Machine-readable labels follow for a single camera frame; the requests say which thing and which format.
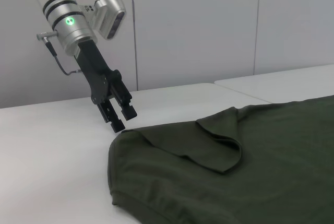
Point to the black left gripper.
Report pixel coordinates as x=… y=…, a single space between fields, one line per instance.
x=95 y=77

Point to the dark green t-shirt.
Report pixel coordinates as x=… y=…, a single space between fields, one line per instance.
x=235 y=182

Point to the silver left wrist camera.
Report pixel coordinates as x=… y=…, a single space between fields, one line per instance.
x=109 y=15

